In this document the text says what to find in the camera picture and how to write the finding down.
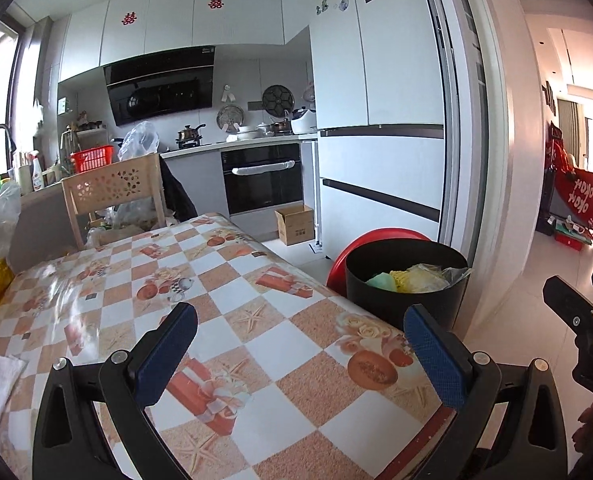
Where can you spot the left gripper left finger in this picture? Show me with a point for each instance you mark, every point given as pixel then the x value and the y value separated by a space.
pixel 69 442

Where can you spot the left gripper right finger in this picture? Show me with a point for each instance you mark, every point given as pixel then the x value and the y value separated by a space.
pixel 508 421

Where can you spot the dark foil wrapper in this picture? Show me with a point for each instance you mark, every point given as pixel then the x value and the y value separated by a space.
pixel 454 276

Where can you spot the white tissue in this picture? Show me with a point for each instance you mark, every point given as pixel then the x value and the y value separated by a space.
pixel 428 278

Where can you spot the yellow sponge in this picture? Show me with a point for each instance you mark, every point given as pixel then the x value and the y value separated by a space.
pixel 405 281

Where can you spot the light green plastic bag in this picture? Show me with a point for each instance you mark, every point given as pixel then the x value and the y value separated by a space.
pixel 383 281

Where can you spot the black trash bin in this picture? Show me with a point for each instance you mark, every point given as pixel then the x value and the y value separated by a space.
pixel 390 307

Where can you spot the red banner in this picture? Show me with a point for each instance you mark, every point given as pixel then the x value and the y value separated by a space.
pixel 567 189

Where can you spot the red plastic stool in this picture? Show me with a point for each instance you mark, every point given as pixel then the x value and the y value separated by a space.
pixel 367 256

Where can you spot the spray bottle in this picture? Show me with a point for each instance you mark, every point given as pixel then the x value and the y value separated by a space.
pixel 37 177

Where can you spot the red plastic basket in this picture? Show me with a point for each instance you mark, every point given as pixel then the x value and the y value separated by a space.
pixel 92 158

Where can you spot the cardboard box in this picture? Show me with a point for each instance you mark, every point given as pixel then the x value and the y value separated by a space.
pixel 296 224

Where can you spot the white plastic bag on counter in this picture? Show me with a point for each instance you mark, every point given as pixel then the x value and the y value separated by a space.
pixel 142 140

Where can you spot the black built-in oven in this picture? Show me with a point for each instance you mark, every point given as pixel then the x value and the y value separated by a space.
pixel 258 178

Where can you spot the cooking pot on stove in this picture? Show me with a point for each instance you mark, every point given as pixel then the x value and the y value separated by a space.
pixel 189 137

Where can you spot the white refrigerator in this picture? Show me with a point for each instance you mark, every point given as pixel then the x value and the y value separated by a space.
pixel 400 101

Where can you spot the black range hood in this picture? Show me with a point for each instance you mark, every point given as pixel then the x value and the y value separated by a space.
pixel 160 83

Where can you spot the white rice cooker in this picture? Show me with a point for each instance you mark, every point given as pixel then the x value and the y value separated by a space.
pixel 304 121

